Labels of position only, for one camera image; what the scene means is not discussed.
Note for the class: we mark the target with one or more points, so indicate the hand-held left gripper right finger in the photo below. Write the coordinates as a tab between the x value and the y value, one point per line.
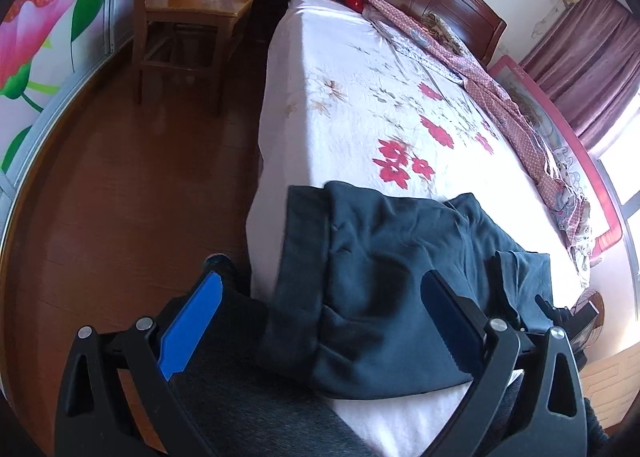
447	327

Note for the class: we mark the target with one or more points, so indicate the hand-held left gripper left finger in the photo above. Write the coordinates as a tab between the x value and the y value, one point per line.
192	327

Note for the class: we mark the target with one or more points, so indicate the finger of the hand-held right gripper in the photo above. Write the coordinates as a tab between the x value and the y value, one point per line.
502	282
546	309

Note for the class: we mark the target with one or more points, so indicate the dark pants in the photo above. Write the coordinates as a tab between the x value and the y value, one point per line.
380	262

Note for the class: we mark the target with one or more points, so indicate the wooden cabinet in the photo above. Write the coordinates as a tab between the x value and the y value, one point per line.
607	377

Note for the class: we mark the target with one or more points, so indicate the person's dark slipper foot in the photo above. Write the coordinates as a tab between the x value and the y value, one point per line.
222	269

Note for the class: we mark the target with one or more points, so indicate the window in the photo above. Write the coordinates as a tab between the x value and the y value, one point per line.
625	177

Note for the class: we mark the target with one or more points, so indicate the pink checked quilt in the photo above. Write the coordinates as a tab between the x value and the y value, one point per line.
480	82

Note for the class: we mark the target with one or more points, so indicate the purple curtain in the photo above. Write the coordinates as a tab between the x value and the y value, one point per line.
585	52

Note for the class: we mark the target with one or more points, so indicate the bed with floral sheet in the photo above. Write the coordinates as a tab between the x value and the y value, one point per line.
350	87

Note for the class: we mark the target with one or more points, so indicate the light floral pillowcase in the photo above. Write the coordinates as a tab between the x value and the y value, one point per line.
415	44

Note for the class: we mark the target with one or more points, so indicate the wooden chair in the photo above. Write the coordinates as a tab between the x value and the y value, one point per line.
200	2

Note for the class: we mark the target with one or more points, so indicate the floral wardrobe door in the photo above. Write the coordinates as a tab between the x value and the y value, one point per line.
45	37

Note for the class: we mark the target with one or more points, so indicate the red bed guard rail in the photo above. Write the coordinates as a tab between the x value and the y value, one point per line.
575	147

